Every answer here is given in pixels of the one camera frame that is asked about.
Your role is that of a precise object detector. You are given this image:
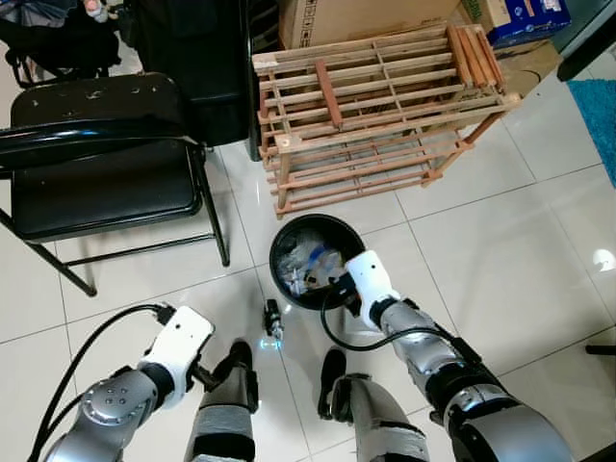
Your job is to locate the round black rubbish bin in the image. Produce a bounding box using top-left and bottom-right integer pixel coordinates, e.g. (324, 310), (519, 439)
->
(269, 214), (368, 312)

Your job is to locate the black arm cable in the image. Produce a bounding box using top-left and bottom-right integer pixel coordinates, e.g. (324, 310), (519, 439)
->
(321, 289), (453, 352)
(29, 302), (176, 462)

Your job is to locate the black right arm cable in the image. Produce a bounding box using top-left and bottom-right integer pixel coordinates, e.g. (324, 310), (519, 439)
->
(321, 289), (453, 352)

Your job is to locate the robot leg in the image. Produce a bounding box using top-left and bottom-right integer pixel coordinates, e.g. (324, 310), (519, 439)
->
(183, 339), (261, 462)
(318, 348), (429, 462)

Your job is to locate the black fabric bag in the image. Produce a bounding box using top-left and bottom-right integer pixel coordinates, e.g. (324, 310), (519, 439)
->
(0, 0), (126, 88)

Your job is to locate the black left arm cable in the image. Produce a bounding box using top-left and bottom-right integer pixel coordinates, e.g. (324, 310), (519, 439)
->
(29, 302), (176, 462)

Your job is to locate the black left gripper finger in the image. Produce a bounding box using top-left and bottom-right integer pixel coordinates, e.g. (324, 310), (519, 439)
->
(207, 344), (254, 387)

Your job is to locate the crumpled clear plastic trash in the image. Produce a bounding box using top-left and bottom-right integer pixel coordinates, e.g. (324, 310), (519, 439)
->
(284, 229), (345, 295)

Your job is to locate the small black device blue light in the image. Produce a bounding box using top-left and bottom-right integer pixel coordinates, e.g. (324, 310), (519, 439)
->
(262, 298), (286, 349)

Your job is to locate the wooden slatted shoe rack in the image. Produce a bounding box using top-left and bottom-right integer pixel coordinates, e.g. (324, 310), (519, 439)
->
(252, 21), (523, 218)

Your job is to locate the blue printed carton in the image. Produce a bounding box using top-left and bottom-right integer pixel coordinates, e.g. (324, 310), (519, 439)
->
(462, 0), (572, 49)

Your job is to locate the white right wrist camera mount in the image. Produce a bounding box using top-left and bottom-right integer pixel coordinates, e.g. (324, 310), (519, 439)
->
(344, 250), (400, 323)

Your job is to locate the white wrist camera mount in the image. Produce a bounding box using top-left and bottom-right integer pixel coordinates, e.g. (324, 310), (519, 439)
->
(142, 306), (215, 410)
(344, 250), (400, 323)

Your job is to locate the black computer tower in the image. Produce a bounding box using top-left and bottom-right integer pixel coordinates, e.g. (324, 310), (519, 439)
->
(125, 0), (263, 163)

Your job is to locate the large brown cardboard box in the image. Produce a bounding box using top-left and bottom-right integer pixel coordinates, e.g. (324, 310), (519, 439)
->
(279, 0), (468, 51)

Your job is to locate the glossy black table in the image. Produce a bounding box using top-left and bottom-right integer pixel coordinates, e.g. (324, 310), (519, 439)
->
(553, 0), (616, 83)

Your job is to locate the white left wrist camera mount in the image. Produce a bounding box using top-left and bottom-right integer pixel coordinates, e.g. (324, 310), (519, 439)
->
(142, 306), (215, 410)

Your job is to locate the black folding chair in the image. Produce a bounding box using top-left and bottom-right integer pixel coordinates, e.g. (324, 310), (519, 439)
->
(0, 72), (232, 297)

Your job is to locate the teal floor mat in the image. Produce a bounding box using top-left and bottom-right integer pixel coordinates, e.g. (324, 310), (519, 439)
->
(566, 79), (616, 189)

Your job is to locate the robot right leg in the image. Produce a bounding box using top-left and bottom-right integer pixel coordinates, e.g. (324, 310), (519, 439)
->
(318, 348), (429, 462)

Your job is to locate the robot left leg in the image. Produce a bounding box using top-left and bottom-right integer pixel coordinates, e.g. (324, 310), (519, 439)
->
(183, 339), (261, 462)

